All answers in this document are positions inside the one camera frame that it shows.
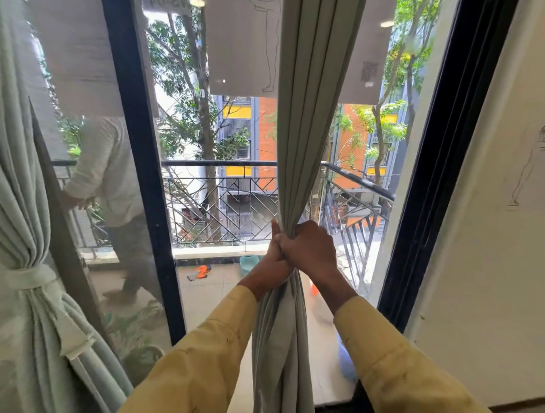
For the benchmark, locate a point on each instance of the person's right hand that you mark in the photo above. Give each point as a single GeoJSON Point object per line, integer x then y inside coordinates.
{"type": "Point", "coordinates": [313, 251]}

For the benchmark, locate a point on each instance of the person's left hand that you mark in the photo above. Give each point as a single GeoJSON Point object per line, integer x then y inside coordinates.
{"type": "Point", "coordinates": [266, 272]}

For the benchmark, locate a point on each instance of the light grey curtain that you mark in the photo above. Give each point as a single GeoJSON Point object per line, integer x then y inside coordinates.
{"type": "Point", "coordinates": [21, 212]}
{"type": "Point", "coordinates": [306, 106]}

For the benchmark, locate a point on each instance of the person's right forearm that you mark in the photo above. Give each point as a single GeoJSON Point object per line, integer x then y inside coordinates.
{"type": "Point", "coordinates": [396, 370]}

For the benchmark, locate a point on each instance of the person's left forearm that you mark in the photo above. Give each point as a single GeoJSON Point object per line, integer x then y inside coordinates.
{"type": "Point", "coordinates": [200, 361]}

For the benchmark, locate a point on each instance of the orange spray bottle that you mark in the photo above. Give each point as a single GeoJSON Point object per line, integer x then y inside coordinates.
{"type": "Point", "coordinates": [314, 290]}

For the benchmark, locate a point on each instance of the orange object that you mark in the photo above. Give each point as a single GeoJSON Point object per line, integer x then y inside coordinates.
{"type": "Point", "coordinates": [202, 272]}

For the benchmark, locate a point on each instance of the blue plastic bucket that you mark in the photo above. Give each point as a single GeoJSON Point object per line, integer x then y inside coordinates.
{"type": "Point", "coordinates": [347, 361]}

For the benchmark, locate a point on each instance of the black metal balcony railing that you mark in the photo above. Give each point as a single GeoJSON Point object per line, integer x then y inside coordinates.
{"type": "Point", "coordinates": [221, 163]}

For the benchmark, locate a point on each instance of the orange brick building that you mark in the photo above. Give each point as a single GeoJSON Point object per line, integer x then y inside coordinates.
{"type": "Point", "coordinates": [268, 127]}

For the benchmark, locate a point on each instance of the green plant in dark pot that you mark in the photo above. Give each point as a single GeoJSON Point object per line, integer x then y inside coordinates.
{"type": "Point", "coordinates": [140, 357]}

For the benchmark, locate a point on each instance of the paper sheet with square code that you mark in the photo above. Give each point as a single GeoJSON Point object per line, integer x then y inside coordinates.
{"type": "Point", "coordinates": [366, 55]}

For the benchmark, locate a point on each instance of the figure drawing paper sheet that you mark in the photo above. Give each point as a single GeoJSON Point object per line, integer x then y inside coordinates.
{"type": "Point", "coordinates": [238, 47]}
{"type": "Point", "coordinates": [528, 170]}

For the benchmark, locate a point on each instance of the dark skirting board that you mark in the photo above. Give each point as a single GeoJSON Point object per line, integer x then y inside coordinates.
{"type": "Point", "coordinates": [519, 406]}

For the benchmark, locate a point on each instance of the narrow printed paper strip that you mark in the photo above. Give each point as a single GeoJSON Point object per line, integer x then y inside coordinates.
{"type": "Point", "coordinates": [168, 5]}

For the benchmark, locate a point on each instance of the large grey paper sheet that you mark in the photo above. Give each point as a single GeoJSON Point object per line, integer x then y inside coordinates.
{"type": "Point", "coordinates": [81, 55]}

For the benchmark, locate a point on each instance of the black ribbed door frame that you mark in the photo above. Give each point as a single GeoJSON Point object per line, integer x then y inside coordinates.
{"type": "Point", "coordinates": [443, 170]}

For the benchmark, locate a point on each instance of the black sliding door frame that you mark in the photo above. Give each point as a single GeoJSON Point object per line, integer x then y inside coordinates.
{"type": "Point", "coordinates": [144, 170]}

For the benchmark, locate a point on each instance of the dark textured window post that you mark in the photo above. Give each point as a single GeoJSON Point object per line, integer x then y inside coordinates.
{"type": "Point", "coordinates": [64, 238]}

